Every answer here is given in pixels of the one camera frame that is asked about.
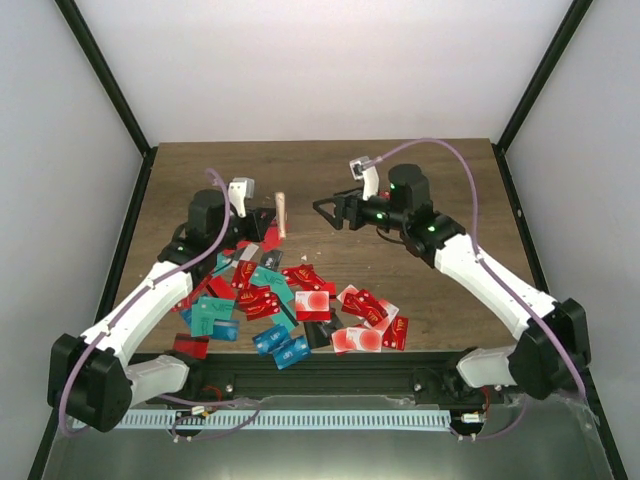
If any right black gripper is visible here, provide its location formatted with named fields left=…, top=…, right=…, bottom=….
left=313, top=188, right=408, bottom=232

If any blue vip card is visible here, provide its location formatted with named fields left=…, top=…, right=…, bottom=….
left=252, top=324, right=291, bottom=356
left=272, top=336, right=312, bottom=370

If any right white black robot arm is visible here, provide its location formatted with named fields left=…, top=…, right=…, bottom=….
left=313, top=157, right=591, bottom=403

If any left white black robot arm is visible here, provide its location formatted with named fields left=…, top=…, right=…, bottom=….
left=47, top=181, right=286, bottom=436

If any red stripe card back left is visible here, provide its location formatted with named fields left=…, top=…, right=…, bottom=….
left=260, top=226, right=282, bottom=252

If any teal VIP card upper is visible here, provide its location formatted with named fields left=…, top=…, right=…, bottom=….
left=250, top=266, right=295, bottom=303

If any teal vip card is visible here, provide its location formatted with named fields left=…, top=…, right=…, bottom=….
left=190, top=296, right=235, bottom=337
left=250, top=266, right=295, bottom=303

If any red gold card top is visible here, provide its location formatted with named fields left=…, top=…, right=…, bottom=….
left=281, top=264, right=326, bottom=291

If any red gold VIP card centre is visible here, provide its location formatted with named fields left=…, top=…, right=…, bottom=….
left=236, top=285, right=281, bottom=321

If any red gold vip card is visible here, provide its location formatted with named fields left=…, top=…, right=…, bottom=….
left=236, top=285, right=281, bottom=321
left=342, top=290, right=388, bottom=327

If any red gold VIP card right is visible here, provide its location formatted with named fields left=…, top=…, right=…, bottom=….
left=342, top=290, right=388, bottom=327

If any teal VIP card lower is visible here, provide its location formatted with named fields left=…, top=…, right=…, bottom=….
left=190, top=296, right=235, bottom=337

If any red white circle card centre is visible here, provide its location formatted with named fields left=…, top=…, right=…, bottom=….
left=295, top=291, right=331, bottom=322

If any red white circle card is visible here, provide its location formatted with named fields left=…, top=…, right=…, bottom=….
left=331, top=327, right=383, bottom=354
left=295, top=291, right=331, bottom=322

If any blue chip card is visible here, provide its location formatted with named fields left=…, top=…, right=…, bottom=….
left=210, top=319, right=239, bottom=342

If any black card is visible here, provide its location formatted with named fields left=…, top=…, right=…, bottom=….
left=304, top=320, right=344, bottom=350

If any red white circle card bottom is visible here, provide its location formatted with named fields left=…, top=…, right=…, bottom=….
left=331, top=327, right=383, bottom=354

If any red card far right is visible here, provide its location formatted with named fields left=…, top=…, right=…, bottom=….
left=382, top=315, right=409, bottom=351

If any dark red stripe card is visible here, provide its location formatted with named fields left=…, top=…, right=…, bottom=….
left=173, top=333, right=210, bottom=360

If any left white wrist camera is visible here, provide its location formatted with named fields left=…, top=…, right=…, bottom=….
left=227, top=177, right=255, bottom=218

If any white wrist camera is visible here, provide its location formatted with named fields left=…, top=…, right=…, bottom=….
left=349, top=157, right=379, bottom=201
left=227, top=177, right=255, bottom=218

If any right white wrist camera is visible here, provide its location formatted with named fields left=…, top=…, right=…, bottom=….
left=349, top=157, right=379, bottom=201

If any black aluminium front rail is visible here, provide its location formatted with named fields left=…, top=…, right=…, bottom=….
left=64, top=352, right=594, bottom=401

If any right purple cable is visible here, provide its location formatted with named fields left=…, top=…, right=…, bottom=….
left=369, top=137, right=587, bottom=442

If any light blue slotted cable duct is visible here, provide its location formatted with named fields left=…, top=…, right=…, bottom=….
left=116, top=410, right=451, bottom=432

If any black frame post left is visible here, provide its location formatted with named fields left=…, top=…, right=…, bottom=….
left=53, top=0, right=153, bottom=156

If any black frame post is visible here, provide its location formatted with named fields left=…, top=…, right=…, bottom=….
left=53, top=0, right=153, bottom=156
left=497, top=0, right=595, bottom=151

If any black frame post right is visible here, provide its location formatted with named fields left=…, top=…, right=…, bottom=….
left=497, top=0, right=595, bottom=151

